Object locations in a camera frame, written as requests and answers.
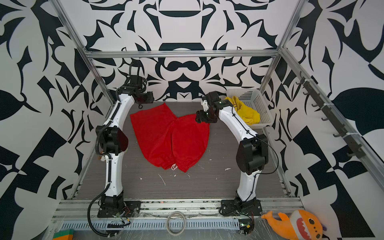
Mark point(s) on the black wall hook rack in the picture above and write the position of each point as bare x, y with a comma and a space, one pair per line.
333, 115

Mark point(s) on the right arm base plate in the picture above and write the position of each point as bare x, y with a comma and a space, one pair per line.
238, 207

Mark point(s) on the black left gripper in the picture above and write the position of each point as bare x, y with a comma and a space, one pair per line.
151, 98

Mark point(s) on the yellow shorts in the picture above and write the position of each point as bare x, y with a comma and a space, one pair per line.
247, 114

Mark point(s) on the green orange block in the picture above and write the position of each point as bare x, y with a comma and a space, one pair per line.
64, 235

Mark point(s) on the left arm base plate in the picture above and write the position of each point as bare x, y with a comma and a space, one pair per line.
124, 209

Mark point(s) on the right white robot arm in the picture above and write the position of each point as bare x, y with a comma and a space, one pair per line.
253, 150

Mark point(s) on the red shorts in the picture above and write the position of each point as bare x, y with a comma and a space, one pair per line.
167, 140

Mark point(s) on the aluminium frame crossbar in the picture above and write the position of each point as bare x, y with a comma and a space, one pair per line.
180, 54

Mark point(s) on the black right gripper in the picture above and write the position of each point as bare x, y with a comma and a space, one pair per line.
201, 118

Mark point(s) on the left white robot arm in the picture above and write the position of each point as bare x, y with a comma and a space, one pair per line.
112, 143

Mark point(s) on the white plastic basket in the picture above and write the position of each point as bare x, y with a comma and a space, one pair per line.
255, 100

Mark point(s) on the orange shark plush toy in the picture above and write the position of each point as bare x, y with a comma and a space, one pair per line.
300, 225

